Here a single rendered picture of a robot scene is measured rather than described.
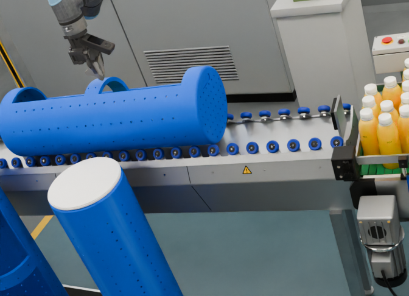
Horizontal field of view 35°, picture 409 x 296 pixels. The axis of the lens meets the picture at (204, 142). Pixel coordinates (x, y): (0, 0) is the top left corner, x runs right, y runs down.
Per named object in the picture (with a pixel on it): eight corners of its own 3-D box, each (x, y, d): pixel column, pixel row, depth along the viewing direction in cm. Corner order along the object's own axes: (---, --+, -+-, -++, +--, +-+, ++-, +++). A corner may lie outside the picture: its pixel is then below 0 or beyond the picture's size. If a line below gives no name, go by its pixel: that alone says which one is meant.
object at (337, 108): (339, 123, 230) (333, 95, 224) (347, 123, 229) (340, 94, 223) (336, 141, 223) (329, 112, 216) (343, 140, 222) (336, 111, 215)
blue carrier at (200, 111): (50, 132, 289) (24, 76, 275) (234, 117, 253) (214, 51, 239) (16, 170, 267) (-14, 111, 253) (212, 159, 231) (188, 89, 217)
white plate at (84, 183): (118, 195, 218) (119, 197, 218) (122, 148, 241) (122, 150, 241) (42, 217, 221) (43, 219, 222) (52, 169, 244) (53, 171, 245)
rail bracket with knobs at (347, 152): (339, 166, 216) (334, 142, 211) (361, 165, 213) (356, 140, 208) (336, 186, 209) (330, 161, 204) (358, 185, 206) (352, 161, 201)
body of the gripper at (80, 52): (83, 55, 243) (69, 27, 236) (102, 53, 239) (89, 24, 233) (74, 66, 237) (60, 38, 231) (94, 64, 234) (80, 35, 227)
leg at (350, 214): (361, 285, 288) (334, 179, 254) (374, 286, 286) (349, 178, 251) (360, 296, 284) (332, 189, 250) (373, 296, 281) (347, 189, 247)
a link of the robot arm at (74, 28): (87, 11, 230) (75, 24, 223) (92, 23, 233) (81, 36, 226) (66, 14, 234) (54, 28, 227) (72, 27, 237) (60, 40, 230)
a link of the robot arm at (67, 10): (74, -19, 220) (50, -5, 217) (89, 14, 227) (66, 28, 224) (63, -22, 228) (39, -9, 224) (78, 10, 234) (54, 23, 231)
